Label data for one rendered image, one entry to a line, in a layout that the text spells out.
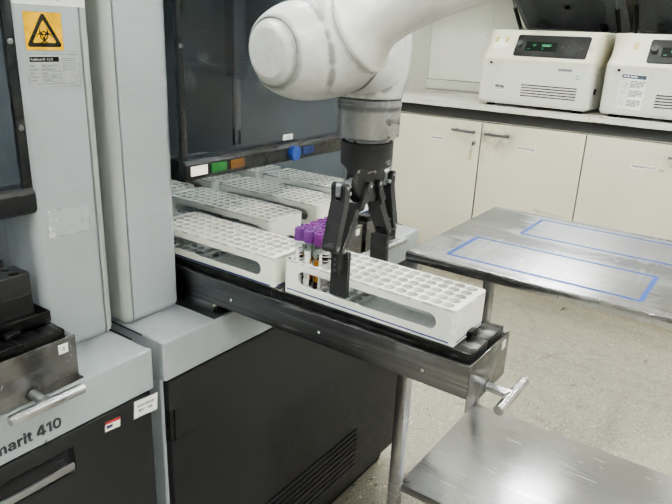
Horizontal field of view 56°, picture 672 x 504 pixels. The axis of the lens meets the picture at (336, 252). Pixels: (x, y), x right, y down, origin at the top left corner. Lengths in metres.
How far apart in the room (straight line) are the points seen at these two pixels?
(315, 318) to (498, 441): 0.81
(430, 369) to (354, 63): 0.41
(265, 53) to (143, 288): 0.53
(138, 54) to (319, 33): 0.40
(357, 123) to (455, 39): 3.23
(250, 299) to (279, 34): 0.49
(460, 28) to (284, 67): 3.41
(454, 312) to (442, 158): 2.62
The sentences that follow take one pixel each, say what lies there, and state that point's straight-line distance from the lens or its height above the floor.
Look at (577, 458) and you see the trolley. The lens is 1.66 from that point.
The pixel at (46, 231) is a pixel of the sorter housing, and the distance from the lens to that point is 0.97.
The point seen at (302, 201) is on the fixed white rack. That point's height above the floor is 0.87.
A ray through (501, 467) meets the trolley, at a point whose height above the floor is 0.28.
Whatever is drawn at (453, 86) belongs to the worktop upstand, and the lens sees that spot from 4.06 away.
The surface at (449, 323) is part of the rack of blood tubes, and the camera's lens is 0.85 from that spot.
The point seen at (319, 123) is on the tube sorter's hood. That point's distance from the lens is 1.34.
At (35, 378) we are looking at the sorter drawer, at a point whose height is 0.77.
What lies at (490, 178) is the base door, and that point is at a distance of 3.34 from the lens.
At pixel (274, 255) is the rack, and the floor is 0.87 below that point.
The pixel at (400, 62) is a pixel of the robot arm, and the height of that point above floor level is 1.17.
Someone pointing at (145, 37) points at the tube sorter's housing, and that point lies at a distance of 1.03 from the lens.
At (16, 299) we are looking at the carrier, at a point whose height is 0.85.
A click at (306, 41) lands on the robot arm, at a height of 1.20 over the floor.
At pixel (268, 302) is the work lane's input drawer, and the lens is 1.01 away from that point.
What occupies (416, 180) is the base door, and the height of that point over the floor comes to 0.46.
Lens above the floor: 1.20
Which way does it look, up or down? 19 degrees down
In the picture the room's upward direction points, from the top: 2 degrees clockwise
